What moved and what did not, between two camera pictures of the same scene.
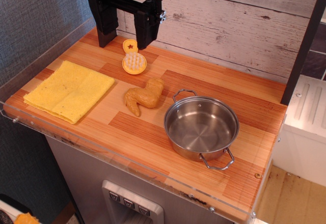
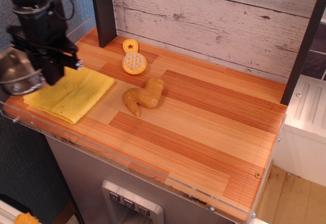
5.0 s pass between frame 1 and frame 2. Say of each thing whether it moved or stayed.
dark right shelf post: stayed
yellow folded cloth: stayed
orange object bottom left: stayed
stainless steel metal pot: moved
